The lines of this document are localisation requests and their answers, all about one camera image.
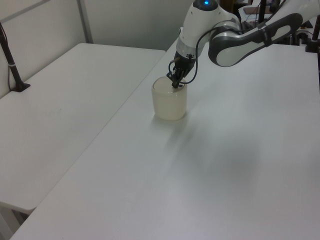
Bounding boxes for beige plastic trash bin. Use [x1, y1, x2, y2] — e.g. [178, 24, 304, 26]
[150, 76, 188, 122]

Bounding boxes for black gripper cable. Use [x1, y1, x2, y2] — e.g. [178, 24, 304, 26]
[167, 25, 243, 85]

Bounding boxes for black camera stand with clamp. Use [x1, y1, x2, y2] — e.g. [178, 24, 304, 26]
[304, 0, 320, 54]

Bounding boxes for white side table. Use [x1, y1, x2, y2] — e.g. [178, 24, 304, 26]
[0, 42, 167, 211]

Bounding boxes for black camera pole with base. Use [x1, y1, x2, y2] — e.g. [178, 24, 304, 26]
[0, 20, 32, 94]

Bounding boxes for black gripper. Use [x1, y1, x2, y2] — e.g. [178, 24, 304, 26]
[165, 50, 196, 89]

